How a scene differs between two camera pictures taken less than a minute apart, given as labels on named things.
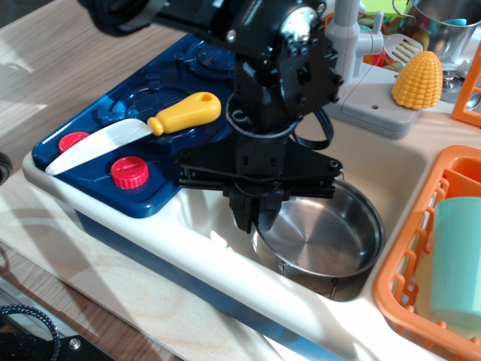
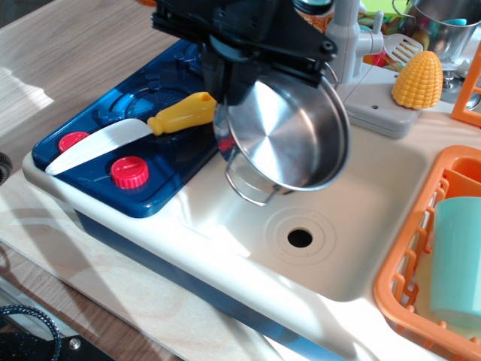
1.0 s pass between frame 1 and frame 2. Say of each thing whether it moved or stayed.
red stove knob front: stayed
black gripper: moved
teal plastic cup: stayed
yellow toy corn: stayed
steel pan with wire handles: moved
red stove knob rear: stayed
